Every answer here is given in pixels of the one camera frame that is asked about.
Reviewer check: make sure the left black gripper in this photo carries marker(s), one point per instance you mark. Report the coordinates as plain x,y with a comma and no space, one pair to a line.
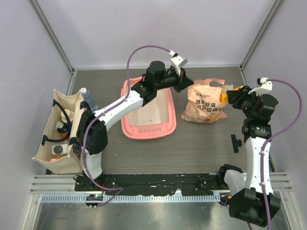
185,82

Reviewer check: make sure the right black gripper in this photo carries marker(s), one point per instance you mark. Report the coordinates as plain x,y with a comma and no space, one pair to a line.
234,96

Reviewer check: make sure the yellow plastic scoop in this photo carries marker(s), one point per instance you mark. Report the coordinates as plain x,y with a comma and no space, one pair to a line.
223,96

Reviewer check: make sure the pink cat litter bag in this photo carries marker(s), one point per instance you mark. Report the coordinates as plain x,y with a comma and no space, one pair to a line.
204,104

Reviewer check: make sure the black bag clip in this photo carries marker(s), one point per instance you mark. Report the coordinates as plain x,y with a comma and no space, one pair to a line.
236,143

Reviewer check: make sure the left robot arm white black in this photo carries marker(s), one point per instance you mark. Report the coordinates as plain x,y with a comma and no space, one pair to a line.
93,127

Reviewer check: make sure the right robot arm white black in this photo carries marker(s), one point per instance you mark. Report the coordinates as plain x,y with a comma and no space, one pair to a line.
252,198

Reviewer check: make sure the pink litter box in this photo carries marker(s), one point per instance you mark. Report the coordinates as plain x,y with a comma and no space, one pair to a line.
156,120

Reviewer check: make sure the clear plastic water bottle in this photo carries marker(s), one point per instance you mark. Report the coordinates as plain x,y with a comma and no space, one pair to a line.
88,97

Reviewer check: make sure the beige wooden item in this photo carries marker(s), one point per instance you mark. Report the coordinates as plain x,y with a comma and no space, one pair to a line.
67,113

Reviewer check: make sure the dark bottle white pump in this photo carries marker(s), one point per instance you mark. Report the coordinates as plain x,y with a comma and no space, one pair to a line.
62,128

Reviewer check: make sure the white bottle grey cap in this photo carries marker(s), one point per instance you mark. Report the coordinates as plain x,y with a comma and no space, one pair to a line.
59,149

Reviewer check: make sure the beige canvas tote bag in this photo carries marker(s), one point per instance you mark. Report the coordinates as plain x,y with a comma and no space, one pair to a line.
71,162

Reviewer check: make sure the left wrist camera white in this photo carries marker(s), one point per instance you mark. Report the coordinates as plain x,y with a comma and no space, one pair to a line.
177,61

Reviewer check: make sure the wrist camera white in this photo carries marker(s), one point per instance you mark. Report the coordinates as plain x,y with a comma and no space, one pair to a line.
264,87
177,61

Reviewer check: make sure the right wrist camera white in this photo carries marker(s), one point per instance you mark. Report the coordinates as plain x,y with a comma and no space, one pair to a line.
264,87

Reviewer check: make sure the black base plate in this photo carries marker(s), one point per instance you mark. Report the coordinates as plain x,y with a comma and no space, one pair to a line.
190,184

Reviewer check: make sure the aluminium rail frame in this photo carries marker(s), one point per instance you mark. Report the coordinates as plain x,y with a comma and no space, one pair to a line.
60,189

